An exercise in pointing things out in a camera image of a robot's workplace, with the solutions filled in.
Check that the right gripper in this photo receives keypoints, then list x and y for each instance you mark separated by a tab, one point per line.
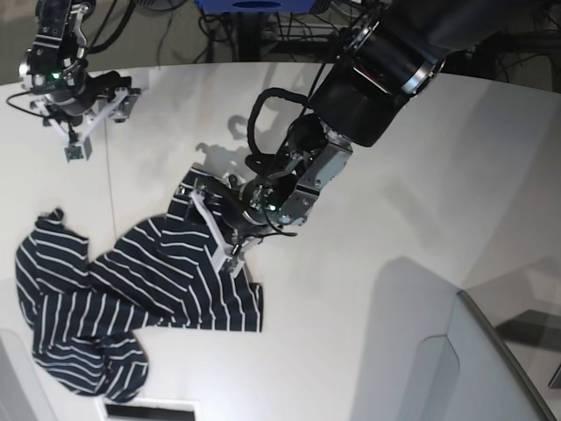
70	98

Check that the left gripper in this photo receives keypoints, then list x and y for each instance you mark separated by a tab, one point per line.
245	211

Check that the navy white striped t-shirt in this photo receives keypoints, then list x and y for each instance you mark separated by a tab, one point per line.
84	312

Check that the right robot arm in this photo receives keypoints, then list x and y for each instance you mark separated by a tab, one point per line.
55	66

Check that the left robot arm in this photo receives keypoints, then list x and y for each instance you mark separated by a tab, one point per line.
387	57

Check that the blue box on stand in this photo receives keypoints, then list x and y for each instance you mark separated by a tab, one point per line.
219	6

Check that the black stand pole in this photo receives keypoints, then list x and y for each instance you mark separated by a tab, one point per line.
249	27

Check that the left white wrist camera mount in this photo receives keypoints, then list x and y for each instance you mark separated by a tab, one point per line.
226	257

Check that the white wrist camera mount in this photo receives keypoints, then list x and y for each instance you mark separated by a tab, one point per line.
94	123
226	257

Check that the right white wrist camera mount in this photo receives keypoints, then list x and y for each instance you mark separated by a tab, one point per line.
94	123

